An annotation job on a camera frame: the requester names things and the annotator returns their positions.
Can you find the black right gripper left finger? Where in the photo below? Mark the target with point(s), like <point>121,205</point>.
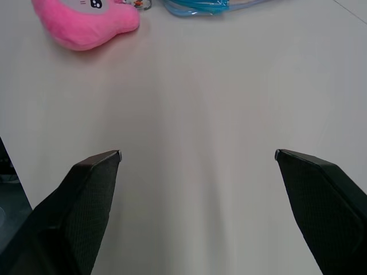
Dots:
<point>77,212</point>

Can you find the blue transparent plastic item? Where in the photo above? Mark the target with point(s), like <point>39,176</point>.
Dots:
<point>200,7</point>

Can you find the pink plush toy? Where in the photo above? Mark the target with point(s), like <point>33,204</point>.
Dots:
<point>86,21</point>

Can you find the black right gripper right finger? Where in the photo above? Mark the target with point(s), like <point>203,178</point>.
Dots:
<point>321,212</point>

